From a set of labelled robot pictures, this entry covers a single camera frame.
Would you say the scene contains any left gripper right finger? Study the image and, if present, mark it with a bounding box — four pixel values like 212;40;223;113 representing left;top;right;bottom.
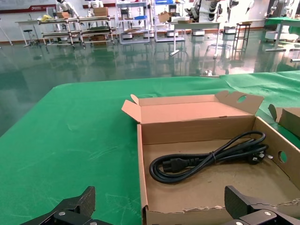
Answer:
224;186;300;225

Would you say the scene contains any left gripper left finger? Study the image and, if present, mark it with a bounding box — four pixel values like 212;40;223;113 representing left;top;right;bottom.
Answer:
20;186;106;225

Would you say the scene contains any black power cord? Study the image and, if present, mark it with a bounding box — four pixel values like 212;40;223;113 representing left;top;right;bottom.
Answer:
149;130;274;185

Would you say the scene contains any empty-type open cardboard box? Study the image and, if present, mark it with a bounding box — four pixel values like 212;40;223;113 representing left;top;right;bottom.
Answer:
121;90;300;225

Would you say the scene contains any torn-edge open cardboard box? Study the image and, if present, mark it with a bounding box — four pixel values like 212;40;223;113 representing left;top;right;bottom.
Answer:
268;104;300;150

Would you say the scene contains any closed brown cardboard box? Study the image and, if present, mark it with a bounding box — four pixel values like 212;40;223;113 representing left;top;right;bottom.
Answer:
93;7;109;17

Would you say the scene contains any small open cardboard box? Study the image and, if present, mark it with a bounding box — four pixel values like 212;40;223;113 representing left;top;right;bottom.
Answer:
157;11;174;23

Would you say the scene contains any green tablecloth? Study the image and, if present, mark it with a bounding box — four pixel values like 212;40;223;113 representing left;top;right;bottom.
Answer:
0;70;300;225

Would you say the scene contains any white pipe rack workbench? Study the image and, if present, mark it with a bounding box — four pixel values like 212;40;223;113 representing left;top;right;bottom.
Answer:
78;15;117;49
38;16;82;49

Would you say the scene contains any black round stool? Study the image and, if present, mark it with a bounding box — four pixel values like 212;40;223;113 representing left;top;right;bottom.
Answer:
22;29;41;48

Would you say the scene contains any white workshop table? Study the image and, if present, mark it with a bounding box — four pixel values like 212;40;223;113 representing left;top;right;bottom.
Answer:
165;21;222;59

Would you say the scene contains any white table with green cover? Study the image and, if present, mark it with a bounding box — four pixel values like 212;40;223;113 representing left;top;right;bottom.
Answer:
264;17;300;52

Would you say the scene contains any white metal shelf unit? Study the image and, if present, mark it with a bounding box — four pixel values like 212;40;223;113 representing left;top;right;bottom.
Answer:
116;0;155;44
151;0;186;43

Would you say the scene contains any plain white side table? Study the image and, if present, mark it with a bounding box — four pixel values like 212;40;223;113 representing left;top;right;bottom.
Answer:
15;19;42;45

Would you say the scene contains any white humanoid robot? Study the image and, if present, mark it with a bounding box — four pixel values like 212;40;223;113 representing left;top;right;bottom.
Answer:
87;0;104;17
55;0;79;19

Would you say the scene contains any tall black frame stool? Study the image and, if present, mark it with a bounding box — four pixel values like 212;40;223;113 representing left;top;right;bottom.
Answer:
233;22;253;60

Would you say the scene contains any red wall banner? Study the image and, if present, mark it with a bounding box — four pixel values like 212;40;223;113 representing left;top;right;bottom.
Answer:
0;3;57;14

